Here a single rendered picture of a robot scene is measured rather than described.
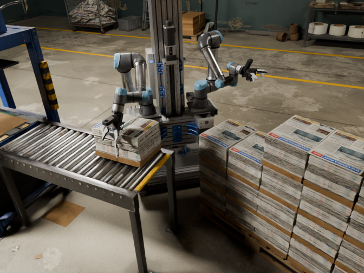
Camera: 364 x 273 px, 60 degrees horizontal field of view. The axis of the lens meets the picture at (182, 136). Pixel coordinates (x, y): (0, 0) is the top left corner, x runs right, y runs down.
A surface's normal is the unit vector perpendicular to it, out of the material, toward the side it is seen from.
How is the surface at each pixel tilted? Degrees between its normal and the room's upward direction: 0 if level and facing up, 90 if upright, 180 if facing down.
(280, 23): 90
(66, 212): 0
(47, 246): 0
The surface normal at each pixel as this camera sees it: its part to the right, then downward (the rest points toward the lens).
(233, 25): -0.43, 0.48
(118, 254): -0.04, -0.85
